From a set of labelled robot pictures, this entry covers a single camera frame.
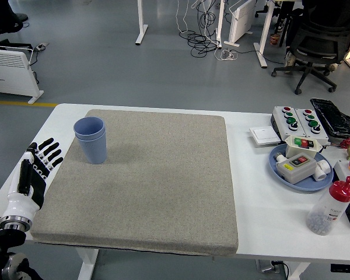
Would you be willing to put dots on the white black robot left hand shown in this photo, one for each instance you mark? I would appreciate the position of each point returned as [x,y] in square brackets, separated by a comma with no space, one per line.
[20,204]

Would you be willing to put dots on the blue ribbed cup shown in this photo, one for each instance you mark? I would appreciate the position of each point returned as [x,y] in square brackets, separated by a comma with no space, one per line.
[93,151]
[89,126]

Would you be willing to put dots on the white table leg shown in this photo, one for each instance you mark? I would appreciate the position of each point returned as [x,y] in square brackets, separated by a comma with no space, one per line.
[87,265]
[297,271]

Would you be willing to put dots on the white panel heater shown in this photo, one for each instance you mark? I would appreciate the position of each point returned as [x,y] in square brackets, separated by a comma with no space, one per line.
[242,20]
[6,73]

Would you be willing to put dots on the grey-brown mat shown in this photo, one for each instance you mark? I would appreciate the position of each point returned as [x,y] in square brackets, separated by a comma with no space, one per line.
[163,140]

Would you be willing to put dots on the grey floor power strip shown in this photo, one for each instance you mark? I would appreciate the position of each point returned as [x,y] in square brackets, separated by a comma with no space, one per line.
[41,46]

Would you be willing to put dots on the white power strip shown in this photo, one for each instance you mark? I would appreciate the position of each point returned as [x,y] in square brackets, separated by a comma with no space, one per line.
[225,54]

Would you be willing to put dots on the white plug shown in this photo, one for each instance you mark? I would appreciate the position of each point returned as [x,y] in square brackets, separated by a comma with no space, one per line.
[279,158]

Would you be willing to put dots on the white four-button control box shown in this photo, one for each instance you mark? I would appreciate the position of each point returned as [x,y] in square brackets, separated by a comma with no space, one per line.
[303,119]
[283,119]

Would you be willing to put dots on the blue plate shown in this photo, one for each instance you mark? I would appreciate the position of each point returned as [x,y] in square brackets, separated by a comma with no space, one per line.
[309,183]

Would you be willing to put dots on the clear bottle with red cap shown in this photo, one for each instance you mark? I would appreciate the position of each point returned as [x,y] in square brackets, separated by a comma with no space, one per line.
[323,213]

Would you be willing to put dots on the white pipe fitting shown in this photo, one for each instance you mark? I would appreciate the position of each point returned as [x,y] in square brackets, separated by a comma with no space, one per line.
[322,170]

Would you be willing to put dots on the white mushroom-button control box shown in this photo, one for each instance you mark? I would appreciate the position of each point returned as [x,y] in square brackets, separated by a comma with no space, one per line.
[342,172]

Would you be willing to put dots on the black plastic-wrapped tray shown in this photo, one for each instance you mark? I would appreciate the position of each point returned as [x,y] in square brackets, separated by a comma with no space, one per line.
[332,116]

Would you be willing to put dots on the black table control panel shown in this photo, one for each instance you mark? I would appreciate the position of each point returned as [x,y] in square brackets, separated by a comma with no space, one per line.
[345,267]

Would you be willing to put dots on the black mesh office chair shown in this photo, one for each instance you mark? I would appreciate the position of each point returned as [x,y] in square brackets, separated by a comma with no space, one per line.
[318,43]

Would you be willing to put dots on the white wall switch plate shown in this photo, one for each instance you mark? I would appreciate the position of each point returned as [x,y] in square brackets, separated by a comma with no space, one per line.
[264,134]

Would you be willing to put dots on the grey red-button switch box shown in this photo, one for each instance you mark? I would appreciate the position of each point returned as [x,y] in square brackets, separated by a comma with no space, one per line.
[297,173]

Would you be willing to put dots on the white green-red switch box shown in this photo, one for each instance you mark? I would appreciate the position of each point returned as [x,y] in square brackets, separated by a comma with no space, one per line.
[294,150]

